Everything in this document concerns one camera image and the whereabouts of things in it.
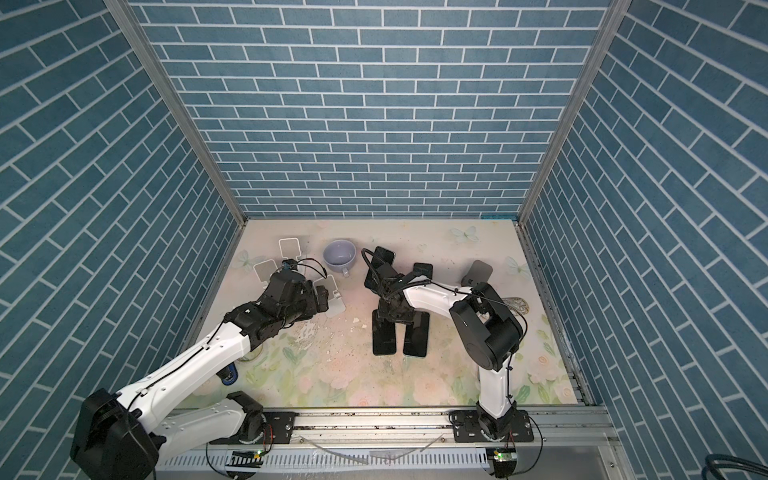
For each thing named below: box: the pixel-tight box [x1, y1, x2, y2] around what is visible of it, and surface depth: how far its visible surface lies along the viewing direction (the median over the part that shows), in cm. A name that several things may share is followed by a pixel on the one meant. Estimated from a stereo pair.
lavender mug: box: [323, 239, 357, 278], surface depth 107 cm
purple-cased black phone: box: [413, 262, 433, 279], surface depth 107 cm
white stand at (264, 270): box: [253, 259, 279, 288], surface depth 96 cm
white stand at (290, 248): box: [278, 237, 302, 263], surface depth 102 cm
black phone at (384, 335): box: [372, 309, 397, 355], surface depth 89 cm
